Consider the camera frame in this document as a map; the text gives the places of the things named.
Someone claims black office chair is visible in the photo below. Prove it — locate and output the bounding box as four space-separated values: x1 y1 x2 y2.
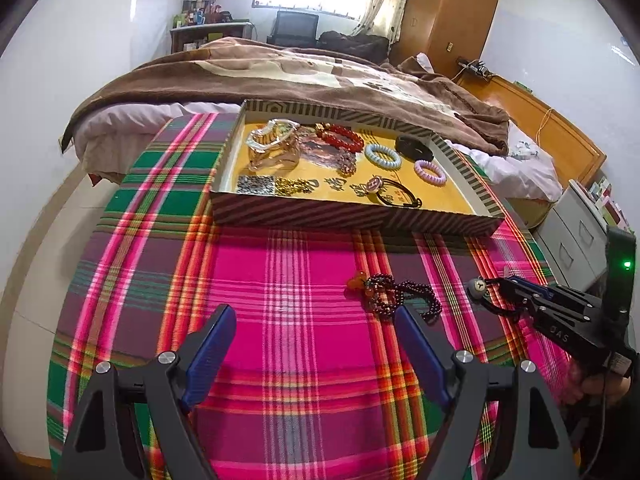
266 10 320 47

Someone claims purple spiral hair tie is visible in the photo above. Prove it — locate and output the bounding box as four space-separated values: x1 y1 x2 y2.
414 159 448 187

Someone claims clutter of desk items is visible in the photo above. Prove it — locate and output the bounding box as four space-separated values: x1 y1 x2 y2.
172 0 237 29

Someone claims grey drawer cabinet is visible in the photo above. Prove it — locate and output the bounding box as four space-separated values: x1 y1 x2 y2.
534 180 614 292

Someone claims row of books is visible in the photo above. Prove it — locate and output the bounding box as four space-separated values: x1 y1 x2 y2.
587 177 632 227

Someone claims clear glass bangle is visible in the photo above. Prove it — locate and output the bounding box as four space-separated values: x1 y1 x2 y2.
246 117 301 153

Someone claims black hair tie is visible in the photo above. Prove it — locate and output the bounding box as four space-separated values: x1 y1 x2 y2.
394 135 435 161

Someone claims round pendant cord bracelet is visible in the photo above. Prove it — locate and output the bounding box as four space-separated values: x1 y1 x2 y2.
366 176 424 209

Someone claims gold chain bracelet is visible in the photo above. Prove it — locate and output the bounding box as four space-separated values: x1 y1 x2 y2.
275 177 315 199

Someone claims silver chain bracelet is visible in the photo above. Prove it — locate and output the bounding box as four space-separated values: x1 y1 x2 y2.
236 176 277 195

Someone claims wooden desk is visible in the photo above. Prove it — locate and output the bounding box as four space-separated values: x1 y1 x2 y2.
170 22 259 54

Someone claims small bell cord bracelet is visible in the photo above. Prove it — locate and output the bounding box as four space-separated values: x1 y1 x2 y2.
467 277 522 317

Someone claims white floral quilt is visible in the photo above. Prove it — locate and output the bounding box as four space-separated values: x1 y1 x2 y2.
444 122 564 202

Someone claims yellow cable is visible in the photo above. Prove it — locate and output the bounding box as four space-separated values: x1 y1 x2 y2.
534 107 557 147

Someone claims patterned curtain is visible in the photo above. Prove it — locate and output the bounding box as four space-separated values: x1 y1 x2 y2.
356 0 417 44

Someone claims dark crystal bead bracelet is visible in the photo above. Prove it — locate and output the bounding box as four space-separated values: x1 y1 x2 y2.
300 134 359 174

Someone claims person's right forearm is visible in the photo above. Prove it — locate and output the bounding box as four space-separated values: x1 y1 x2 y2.
570 400 640 480

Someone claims person's right hand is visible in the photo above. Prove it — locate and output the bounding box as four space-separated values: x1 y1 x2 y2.
565 362 632 407

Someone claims red bead bracelet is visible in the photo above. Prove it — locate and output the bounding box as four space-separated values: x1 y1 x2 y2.
315 124 365 154

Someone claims wooden headboard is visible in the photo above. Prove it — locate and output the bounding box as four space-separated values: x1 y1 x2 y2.
456 74 609 192

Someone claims brown plush blanket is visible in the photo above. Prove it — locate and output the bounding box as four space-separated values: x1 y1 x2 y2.
61 36 511 157

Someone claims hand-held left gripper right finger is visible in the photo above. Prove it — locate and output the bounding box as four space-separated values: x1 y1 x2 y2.
394 304 581 480

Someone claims striped cardboard box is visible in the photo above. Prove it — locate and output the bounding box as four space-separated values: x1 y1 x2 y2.
209 99 506 237

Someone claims blue spiral hair tie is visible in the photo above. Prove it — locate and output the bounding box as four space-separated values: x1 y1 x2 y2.
364 143 403 170

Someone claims power strip with plugs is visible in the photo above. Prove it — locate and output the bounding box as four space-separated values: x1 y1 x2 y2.
457 59 494 77

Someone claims yellow mattress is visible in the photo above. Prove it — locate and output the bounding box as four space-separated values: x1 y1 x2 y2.
509 195 552 232

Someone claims dark red bead necklace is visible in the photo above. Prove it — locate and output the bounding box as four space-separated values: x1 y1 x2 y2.
346 271 444 322

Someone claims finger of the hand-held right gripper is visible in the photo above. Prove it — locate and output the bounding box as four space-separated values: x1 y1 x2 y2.
515 302 556 323
497 276 561 304

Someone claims pink plaid tablecloth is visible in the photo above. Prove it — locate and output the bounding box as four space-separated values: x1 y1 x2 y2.
47 112 576 480

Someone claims wooden wardrobe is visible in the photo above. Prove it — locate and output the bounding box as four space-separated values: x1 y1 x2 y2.
389 0 504 77

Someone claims dark bag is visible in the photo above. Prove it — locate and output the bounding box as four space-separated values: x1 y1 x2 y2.
317 30 391 64

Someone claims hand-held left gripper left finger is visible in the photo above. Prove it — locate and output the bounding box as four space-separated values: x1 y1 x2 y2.
59 304 237 480

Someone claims white bed sheet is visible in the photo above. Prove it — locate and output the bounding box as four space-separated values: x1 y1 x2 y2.
75 101 242 182

